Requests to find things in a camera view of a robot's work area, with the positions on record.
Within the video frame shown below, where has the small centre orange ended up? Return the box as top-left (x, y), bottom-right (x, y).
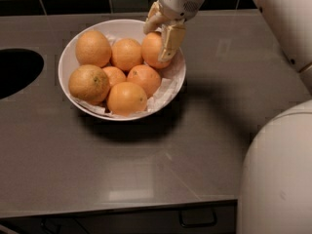
top-left (103, 66), bottom-right (127, 88)

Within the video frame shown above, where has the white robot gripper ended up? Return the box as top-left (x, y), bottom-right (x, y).
top-left (158, 0), bottom-right (205, 62)

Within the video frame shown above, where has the white ceramic bowl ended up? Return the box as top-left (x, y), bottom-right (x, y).
top-left (58, 19), bottom-right (186, 121)

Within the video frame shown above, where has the black sink basin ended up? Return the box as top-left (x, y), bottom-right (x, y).
top-left (0, 49), bottom-right (44, 99)

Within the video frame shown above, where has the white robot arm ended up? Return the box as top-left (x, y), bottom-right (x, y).
top-left (236, 0), bottom-right (312, 234)

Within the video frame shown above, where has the white paper towel lining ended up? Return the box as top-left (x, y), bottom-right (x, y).
top-left (73, 33), bottom-right (181, 118)

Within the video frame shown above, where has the black drawer handle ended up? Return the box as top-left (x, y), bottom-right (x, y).
top-left (178, 209), bottom-right (217, 228)

